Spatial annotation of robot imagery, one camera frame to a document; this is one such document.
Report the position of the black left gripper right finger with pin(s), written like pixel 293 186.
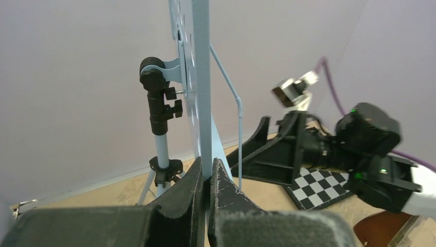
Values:
pixel 235 220

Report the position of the light blue music stand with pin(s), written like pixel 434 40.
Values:
pixel 182 86

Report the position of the black white chessboard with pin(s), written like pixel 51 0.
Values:
pixel 317 189

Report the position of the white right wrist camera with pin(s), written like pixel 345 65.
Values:
pixel 293 94

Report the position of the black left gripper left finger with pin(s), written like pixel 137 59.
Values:
pixel 170 220

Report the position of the aluminium frame rail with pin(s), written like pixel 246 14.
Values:
pixel 21 207

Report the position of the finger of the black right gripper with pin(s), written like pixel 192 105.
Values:
pixel 275 160

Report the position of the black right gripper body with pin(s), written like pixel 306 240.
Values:
pixel 311 145

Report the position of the brown wooden metronome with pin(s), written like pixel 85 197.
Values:
pixel 386 229

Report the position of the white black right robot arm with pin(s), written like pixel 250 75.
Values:
pixel 377 177

